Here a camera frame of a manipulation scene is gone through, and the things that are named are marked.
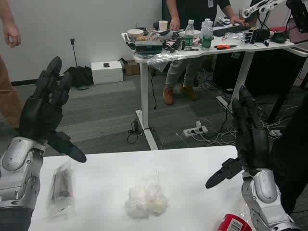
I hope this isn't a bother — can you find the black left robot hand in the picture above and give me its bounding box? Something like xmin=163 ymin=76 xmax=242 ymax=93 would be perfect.
xmin=18 ymin=56 xmax=87 ymax=164

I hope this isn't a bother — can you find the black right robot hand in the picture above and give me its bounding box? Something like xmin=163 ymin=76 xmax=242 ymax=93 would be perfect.
xmin=205 ymin=85 xmax=274 ymax=190

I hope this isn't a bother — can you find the clear bag of white items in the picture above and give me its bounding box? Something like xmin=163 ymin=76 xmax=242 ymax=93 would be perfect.
xmin=124 ymin=170 xmax=169 ymax=219

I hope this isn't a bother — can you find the person in tan trousers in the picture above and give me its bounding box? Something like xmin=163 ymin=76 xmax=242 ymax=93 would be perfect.
xmin=0 ymin=0 xmax=25 ymax=129

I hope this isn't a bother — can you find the black slanted desk leg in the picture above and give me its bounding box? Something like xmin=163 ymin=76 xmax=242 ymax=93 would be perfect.
xmin=267 ymin=84 xmax=293 ymax=123

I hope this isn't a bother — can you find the black fabric bag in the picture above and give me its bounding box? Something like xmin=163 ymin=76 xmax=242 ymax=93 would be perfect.
xmin=63 ymin=66 xmax=93 ymax=91

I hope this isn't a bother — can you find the white power strip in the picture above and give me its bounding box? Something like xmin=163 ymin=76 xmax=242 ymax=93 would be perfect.
xmin=183 ymin=125 xmax=208 ymax=137

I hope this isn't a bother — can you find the black tripod pole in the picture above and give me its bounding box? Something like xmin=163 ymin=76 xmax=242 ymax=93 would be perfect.
xmin=70 ymin=38 xmax=79 ymax=69

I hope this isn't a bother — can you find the clear bag with dark parts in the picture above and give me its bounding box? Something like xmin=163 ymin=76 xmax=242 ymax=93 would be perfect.
xmin=46 ymin=160 xmax=77 ymax=218

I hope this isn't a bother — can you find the white cardboard box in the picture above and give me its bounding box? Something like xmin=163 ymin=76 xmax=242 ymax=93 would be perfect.
xmin=91 ymin=61 xmax=124 ymax=85

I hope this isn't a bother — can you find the clear bottle with red label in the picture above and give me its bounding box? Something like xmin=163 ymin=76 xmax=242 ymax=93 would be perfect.
xmin=216 ymin=213 xmax=252 ymax=231

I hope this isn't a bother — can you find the white standing desk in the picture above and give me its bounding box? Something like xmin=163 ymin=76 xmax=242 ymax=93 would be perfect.
xmin=121 ymin=24 xmax=308 ymax=151

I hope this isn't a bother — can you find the brown cardboard box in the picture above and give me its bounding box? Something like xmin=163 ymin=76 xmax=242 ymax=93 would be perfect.
xmin=125 ymin=60 xmax=141 ymax=77

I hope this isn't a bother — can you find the black robotic hand on desk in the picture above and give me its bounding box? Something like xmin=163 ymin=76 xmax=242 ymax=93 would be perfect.
xmin=244 ymin=28 xmax=271 ymax=44

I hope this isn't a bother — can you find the clear water bottle green label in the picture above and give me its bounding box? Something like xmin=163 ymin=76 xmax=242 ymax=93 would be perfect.
xmin=184 ymin=19 xmax=195 ymax=51
xmin=200 ymin=18 xmax=211 ymax=39
xmin=201 ymin=21 xmax=214 ymax=51

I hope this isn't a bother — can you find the black keyboard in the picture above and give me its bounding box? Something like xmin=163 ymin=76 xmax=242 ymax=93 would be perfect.
xmin=213 ymin=25 xmax=252 ymax=37

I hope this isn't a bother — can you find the clear plastic bag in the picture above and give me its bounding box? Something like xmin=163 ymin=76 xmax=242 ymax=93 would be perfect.
xmin=146 ymin=51 xmax=186 ymax=70

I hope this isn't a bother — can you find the white bowl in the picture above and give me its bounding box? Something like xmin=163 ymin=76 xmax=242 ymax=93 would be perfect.
xmin=127 ymin=28 xmax=144 ymax=39

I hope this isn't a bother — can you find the black electronics box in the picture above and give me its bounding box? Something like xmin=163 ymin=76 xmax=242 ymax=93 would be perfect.
xmin=134 ymin=40 xmax=163 ymax=53

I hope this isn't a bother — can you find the flat white box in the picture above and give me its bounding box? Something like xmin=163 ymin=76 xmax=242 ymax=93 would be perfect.
xmin=179 ymin=29 xmax=202 ymax=38

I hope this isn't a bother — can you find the white headset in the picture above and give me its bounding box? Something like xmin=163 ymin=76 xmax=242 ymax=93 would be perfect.
xmin=157 ymin=28 xmax=174 ymax=40

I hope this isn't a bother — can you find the person in grey trousers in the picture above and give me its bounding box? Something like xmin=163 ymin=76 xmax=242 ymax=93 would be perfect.
xmin=162 ymin=0 xmax=246 ymax=106

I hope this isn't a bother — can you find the white usb cable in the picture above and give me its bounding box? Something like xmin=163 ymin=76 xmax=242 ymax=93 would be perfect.
xmin=160 ymin=131 xmax=191 ymax=149

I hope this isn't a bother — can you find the black adapter with cable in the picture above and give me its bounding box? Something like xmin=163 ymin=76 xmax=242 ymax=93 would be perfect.
xmin=127 ymin=120 xmax=154 ymax=144

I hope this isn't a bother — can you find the orange handled cutter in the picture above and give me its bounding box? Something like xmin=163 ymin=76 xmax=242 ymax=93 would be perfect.
xmin=214 ymin=44 xmax=238 ymax=50

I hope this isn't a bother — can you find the black hanging cable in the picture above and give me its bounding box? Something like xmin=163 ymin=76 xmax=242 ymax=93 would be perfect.
xmin=151 ymin=69 xmax=158 ymax=110

